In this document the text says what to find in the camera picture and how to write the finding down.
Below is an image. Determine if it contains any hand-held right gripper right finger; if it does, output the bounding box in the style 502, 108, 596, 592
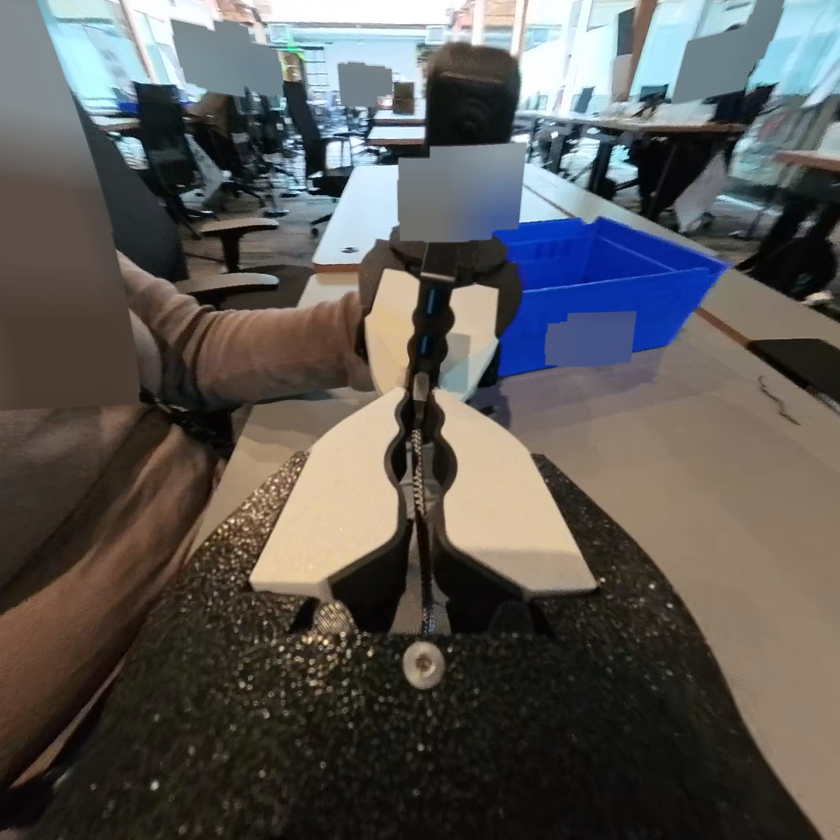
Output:
433, 389, 599, 635

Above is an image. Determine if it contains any person's left forearm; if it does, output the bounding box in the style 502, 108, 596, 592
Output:
117, 251, 378, 409

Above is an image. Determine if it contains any grey office desk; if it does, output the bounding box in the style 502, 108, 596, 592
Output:
311, 163, 719, 275

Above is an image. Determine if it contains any black office chair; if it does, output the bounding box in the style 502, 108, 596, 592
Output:
176, 217, 283, 311
131, 82, 224, 231
282, 79, 352, 198

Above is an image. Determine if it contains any grey braided usb cable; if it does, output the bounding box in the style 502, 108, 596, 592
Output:
402, 369, 454, 639

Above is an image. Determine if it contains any wooden top office desk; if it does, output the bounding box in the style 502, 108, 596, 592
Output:
518, 112, 749, 198

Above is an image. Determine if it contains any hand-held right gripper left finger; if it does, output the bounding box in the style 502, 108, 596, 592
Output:
250, 388, 412, 632

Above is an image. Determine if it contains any black wire scrap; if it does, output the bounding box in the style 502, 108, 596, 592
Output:
756, 374, 802, 425

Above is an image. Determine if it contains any black usb hub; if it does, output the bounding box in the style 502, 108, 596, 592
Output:
412, 241, 460, 395

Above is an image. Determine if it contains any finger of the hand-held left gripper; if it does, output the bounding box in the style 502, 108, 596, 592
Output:
433, 284, 506, 403
363, 268, 425, 395

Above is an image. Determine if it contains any blue plastic bin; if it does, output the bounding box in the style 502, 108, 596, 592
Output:
491, 218, 731, 380

